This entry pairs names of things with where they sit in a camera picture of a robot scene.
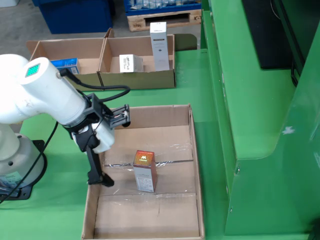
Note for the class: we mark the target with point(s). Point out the small white product box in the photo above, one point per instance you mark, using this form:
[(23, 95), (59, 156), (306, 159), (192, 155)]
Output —
[(130, 63)]

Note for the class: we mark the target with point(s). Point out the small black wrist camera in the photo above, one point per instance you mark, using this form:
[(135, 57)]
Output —
[(127, 120)]

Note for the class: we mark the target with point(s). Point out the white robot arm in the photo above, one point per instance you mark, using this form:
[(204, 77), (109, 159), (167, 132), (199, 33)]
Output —
[(45, 95)]

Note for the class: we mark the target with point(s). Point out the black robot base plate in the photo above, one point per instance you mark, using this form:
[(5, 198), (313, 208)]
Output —
[(38, 145)]

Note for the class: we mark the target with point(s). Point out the cardboard box with side flap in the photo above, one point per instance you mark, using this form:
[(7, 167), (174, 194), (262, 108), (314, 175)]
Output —
[(137, 80)]

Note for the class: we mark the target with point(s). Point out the blue product box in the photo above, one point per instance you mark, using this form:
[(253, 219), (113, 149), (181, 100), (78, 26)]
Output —
[(66, 65)]

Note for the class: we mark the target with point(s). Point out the open brown cardboard box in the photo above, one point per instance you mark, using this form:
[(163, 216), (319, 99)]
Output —
[(87, 50)]

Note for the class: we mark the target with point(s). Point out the wooden pallet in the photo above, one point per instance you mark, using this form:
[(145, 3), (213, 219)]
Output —
[(162, 21)]

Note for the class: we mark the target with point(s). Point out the white container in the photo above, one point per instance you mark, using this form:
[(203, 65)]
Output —
[(8, 3)]

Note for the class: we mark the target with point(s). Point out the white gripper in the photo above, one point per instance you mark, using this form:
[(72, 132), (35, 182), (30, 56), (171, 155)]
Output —
[(106, 138)]

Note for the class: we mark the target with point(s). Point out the blue plastic bin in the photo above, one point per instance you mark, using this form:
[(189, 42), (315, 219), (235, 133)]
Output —
[(75, 17)]

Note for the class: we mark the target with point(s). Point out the dark gray camera mount bracket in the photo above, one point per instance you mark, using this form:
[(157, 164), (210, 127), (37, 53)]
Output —
[(96, 107)]

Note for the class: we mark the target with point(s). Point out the tall white product box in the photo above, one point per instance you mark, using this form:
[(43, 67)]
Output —
[(160, 47)]

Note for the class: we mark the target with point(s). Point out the dark red product box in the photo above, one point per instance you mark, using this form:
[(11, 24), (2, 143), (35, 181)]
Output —
[(145, 172)]

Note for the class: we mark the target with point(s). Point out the large shallow cardboard tray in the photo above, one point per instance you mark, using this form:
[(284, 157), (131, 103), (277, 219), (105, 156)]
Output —
[(150, 215)]

